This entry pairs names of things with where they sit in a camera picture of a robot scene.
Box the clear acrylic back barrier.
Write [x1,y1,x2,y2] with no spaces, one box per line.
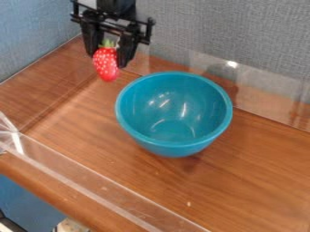
[127,45,310,132]

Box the clear acrylic front barrier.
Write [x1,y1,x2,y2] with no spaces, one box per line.
[0,112,211,232]

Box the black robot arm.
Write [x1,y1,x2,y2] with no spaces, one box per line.
[71,0,155,68]

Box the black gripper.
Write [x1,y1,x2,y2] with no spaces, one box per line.
[70,0,155,69]

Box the red toy strawberry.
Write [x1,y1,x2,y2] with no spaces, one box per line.
[92,39,119,82]

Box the blue plastic bowl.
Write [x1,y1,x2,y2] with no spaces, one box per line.
[115,72,233,158]

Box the clear acrylic barrier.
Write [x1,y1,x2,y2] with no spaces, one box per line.
[127,45,310,132]
[0,112,211,232]

